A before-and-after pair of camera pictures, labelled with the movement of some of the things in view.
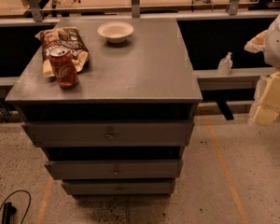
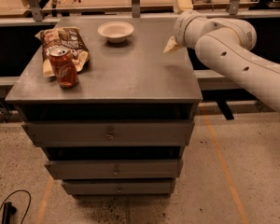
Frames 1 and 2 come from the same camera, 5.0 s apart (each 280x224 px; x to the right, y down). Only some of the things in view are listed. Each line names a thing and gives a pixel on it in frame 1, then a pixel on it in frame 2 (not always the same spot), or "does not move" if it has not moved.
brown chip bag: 67,38 does not move
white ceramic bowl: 116,32 does not move
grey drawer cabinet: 123,129 does not move
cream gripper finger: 257,43 to 189,25
